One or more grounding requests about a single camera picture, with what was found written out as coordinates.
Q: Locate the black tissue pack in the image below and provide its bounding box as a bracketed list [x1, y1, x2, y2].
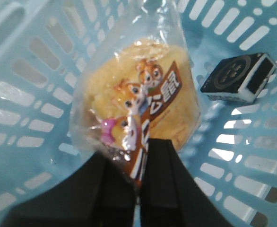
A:
[200, 52, 277, 103]

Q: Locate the bagged bread with squirrel label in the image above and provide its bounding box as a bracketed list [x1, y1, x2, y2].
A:
[69, 0, 201, 188]

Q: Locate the light blue plastic basket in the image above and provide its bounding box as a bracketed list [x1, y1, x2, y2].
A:
[0, 0, 277, 227]

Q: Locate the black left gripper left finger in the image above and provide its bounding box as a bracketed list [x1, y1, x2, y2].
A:
[1, 153, 136, 227]

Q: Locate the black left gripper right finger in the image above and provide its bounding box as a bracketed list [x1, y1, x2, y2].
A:
[140, 139, 231, 227]

